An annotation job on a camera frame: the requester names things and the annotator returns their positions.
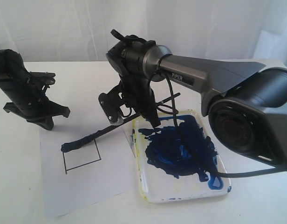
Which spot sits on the black paintbrush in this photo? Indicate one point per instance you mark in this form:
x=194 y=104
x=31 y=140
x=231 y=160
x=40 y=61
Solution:
x=161 y=106

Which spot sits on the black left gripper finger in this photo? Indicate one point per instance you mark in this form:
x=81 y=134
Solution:
x=45 y=123

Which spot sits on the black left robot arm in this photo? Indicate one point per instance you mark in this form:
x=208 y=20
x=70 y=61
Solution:
x=12 y=69

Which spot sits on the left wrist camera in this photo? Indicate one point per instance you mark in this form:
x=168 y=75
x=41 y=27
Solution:
x=41 y=80

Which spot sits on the white paint tray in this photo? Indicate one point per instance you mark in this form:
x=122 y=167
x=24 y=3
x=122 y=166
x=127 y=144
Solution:
x=166 y=170

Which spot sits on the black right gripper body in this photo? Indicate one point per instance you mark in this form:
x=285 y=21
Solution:
x=139 y=96

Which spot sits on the white backdrop curtain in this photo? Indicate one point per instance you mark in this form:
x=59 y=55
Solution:
x=79 y=30

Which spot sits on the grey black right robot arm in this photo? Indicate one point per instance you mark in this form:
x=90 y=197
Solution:
x=245 y=102

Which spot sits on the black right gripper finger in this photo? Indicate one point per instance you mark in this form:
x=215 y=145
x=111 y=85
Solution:
x=152 y=117

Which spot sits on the white paper with square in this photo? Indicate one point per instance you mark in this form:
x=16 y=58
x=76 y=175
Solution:
x=99 y=170

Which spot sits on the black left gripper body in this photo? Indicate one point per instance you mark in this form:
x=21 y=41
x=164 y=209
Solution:
x=33 y=107

